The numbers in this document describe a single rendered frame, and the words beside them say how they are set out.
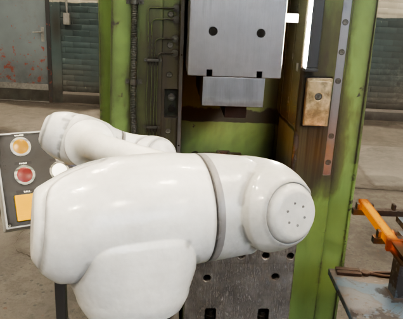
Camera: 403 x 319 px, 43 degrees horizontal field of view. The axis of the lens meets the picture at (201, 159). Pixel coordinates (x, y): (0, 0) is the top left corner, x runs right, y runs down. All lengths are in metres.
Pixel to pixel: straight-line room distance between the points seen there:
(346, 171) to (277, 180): 1.43
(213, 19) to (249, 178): 1.10
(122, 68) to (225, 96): 0.37
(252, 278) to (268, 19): 0.87
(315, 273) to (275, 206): 1.58
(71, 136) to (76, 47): 6.93
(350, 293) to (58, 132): 1.10
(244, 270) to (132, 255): 1.31
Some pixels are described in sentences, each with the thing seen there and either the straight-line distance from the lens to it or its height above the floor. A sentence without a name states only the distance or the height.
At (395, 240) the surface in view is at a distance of 1.53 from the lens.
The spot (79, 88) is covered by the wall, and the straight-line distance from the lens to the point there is 8.04.
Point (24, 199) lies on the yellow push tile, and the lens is 1.55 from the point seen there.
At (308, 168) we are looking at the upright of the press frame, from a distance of 1.93.
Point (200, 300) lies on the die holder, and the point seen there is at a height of 0.59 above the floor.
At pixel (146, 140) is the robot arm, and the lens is 1.10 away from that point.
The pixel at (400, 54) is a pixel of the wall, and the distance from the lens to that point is 7.97.
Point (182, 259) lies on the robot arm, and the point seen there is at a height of 1.33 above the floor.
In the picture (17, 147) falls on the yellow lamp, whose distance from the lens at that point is 1.59.
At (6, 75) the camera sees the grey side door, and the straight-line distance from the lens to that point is 8.43.
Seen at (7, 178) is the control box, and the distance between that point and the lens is 1.57.
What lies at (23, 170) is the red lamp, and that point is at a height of 1.10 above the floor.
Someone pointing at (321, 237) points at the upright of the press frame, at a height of 0.74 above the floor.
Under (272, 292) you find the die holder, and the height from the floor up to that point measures 0.62.
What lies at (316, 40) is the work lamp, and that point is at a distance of 1.81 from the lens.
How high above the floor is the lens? 1.60
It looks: 17 degrees down
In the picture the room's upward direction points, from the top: 3 degrees clockwise
